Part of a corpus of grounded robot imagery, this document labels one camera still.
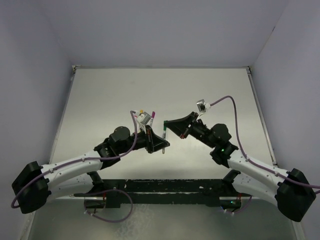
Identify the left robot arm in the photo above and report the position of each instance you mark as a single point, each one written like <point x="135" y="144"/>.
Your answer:
<point x="36" y="184"/>

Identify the magenta-end white pen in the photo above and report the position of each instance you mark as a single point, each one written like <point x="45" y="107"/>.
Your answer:
<point x="151" y="121"/>

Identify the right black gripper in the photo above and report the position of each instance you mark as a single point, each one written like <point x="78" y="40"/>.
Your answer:
<point x="180" y="126"/>

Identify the aluminium frame rail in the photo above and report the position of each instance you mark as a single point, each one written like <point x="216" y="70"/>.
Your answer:
<point x="297" y="226"/>

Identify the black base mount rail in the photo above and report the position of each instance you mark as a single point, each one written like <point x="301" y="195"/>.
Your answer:
<point x="208" y="192"/>

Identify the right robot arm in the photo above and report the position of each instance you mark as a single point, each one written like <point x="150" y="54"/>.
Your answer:
<point x="288" y="190"/>

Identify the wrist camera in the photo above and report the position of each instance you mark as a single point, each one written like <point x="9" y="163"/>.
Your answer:
<point x="142" y="120"/>
<point x="203" y="107"/>

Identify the green pen cap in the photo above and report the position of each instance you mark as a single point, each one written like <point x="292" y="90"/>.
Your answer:
<point x="164" y="125"/>

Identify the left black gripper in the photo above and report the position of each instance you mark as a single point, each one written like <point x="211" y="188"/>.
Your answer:
<point x="152" y="141"/>

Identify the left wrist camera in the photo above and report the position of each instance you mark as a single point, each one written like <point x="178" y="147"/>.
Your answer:
<point x="142" y="120"/>

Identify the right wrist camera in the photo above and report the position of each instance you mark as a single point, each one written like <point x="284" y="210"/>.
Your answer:
<point x="203" y="107"/>

